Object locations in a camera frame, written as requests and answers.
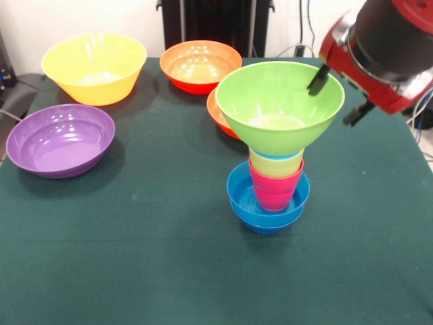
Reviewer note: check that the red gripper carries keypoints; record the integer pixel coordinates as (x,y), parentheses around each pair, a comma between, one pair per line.
(365,78)

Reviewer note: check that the light green bowl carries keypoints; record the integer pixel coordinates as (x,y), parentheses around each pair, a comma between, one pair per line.
(270,101)

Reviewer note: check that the light blue cup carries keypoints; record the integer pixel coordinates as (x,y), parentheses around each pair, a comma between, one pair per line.
(277,157)

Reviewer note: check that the yellow-green cup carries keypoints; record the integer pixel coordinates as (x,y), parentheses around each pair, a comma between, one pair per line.
(275,167)

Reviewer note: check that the red cup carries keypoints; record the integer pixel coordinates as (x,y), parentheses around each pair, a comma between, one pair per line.
(275,193)

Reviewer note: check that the orange bowl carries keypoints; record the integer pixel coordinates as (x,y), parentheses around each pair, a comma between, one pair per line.
(199,64)
(220,115)

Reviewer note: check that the light blue bowl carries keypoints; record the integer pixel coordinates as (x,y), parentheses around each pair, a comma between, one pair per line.
(236,199)

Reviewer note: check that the dark blue bowl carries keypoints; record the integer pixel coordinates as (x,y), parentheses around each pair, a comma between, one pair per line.
(267,227)

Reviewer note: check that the purple bowl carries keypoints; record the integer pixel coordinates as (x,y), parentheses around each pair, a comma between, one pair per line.
(57,145)

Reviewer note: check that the black plug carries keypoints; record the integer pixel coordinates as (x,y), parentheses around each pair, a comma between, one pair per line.
(299,50)

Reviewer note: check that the dark green tablecloth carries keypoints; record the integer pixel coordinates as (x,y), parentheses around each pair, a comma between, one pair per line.
(216,271)

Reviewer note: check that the large yellow bowl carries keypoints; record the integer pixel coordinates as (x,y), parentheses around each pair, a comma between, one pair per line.
(94,88)

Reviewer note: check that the black chair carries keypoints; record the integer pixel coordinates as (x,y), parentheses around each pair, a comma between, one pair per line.
(20,91)

